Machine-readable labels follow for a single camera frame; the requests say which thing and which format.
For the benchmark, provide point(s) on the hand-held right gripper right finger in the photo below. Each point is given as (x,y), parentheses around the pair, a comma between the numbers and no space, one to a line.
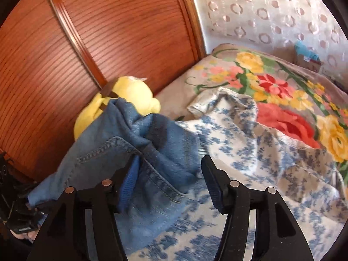
(217,195)

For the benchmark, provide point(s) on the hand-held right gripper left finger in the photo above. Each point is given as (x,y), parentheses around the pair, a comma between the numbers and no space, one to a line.
(130,179)

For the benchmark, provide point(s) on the blue denim pants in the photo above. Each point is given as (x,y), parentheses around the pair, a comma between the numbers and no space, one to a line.
(163,146)

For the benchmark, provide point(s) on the blue floral bed sheet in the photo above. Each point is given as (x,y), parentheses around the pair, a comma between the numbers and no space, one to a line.
(266,174)

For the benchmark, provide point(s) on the yellow plush toy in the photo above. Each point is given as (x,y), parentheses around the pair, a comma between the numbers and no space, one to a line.
(130,92)

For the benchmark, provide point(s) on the colourful floral blanket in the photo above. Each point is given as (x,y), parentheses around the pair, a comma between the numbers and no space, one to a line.
(272,87)

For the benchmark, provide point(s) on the wooden headboard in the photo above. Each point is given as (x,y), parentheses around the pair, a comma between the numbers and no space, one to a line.
(81,59)

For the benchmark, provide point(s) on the cardboard box with blue cloth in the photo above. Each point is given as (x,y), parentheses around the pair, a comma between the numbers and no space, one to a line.
(308,58)

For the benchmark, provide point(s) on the circle-patterned sheer curtain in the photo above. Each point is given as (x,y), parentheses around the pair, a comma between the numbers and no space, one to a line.
(258,11)

